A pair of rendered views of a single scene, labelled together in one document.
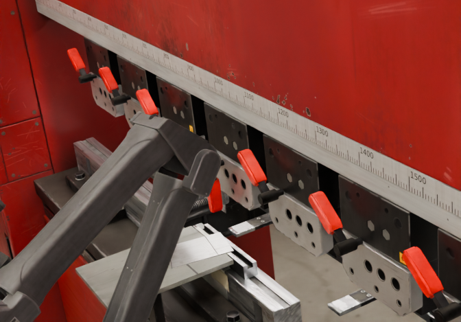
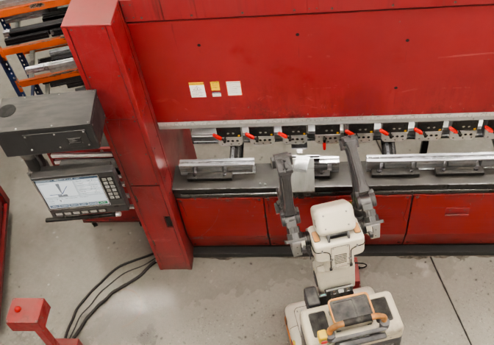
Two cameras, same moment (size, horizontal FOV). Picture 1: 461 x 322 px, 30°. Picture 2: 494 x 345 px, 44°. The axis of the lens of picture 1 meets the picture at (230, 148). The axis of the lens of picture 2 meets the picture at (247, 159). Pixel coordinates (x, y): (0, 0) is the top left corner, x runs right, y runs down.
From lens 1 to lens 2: 3.14 m
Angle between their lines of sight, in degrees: 49
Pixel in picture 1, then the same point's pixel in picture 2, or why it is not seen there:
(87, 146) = (187, 163)
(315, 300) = not seen: hidden behind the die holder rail
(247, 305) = (323, 166)
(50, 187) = (184, 186)
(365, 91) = (397, 105)
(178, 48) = (301, 115)
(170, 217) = not seen: hidden behind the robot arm
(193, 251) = (301, 164)
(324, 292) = not seen: hidden behind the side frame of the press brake
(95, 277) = (295, 189)
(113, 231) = (238, 180)
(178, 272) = (309, 171)
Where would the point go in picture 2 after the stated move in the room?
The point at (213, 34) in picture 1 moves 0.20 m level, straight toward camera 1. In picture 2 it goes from (326, 108) to (359, 118)
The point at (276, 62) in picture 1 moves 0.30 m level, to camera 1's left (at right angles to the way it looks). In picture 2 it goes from (360, 107) to (338, 143)
